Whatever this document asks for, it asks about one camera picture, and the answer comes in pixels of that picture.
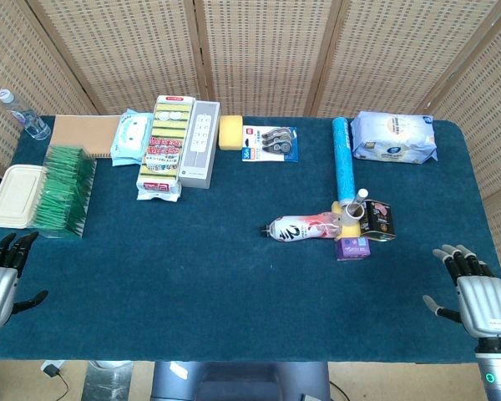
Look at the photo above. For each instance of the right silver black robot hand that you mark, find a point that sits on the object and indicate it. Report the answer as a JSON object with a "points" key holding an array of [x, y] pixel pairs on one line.
{"points": [[482, 305]]}

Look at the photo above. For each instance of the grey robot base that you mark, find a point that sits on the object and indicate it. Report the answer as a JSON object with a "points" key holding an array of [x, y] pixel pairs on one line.
{"points": [[242, 382]]}

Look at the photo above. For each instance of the beige lidded food container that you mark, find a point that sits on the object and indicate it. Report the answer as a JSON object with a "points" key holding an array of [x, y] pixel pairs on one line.
{"points": [[14, 196]]}

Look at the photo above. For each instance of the dark tin can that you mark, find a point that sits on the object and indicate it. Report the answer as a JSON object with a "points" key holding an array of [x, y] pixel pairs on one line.
{"points": [[378, 221]]}

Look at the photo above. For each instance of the small purple box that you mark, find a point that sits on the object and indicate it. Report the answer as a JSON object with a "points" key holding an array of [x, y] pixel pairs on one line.
{"points": [[351, 248]]}

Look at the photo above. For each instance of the grey metal table leg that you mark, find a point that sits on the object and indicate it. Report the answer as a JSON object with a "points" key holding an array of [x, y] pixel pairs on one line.
{"points": [[108, 382]]}

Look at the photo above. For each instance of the small yellow sponge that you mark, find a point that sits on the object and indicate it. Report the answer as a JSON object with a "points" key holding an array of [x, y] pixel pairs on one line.
{"points": [[350, 231]]}

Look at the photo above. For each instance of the white paper roll core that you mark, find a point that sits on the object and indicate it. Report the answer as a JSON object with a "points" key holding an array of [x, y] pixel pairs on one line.
{"points": [[350, 219]]}

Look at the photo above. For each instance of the clear plastic water bottle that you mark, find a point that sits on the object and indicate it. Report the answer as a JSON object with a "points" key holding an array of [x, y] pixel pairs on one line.
{"points": [[27, 119]]}

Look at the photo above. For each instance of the large white blue wipes pack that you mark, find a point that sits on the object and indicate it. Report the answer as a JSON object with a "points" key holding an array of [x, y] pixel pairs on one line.
{"points": [[394, 135]]}

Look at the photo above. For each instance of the light blue wipes pack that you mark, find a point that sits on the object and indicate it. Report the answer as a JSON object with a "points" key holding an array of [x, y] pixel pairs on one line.
{"points": [[129, 138]]}

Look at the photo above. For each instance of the blue patterned roll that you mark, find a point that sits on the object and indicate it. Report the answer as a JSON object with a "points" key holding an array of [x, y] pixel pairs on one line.
{"points": [[343, 158]]}

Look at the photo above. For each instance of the plastic bottle white red label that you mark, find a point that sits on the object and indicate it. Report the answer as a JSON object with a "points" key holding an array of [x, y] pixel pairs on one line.
{"points": [[292, 229]]}

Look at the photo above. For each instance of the dark blue table mat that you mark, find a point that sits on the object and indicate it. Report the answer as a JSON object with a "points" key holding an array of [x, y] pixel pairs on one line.
{"points": [[213, 284]]}

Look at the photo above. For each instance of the yellow green sponge multipack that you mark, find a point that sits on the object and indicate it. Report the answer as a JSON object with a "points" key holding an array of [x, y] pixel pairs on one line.
{"points": [[165, 150]]}

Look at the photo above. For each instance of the white power strip box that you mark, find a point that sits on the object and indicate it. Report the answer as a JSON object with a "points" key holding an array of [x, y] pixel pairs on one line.
{"points": [[198, 146]]}

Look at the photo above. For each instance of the correction tape blister pack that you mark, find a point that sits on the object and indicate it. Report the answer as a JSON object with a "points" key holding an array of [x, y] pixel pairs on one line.
{"points": [[271, 144]]}

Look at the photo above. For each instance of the yellow sponge block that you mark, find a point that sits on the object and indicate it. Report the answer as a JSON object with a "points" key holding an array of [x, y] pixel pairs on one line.
{"points": [[231, 133]]}

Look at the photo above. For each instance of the woven wooden folding screen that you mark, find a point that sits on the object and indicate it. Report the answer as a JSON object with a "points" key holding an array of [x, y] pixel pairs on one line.
{"points": [[267, 54]]}

